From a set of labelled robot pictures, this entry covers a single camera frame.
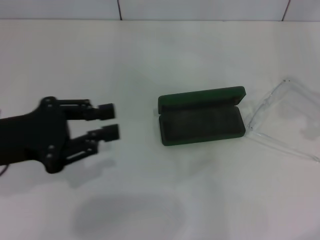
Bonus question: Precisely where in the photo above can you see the clear white glasses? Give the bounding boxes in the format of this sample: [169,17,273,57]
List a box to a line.
[246,78,320,162]

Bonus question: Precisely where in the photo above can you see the green glasses case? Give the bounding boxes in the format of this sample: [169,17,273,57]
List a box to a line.
[157,85,247,147]

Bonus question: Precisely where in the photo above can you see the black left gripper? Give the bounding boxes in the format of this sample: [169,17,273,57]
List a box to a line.
[0,96,71,175]

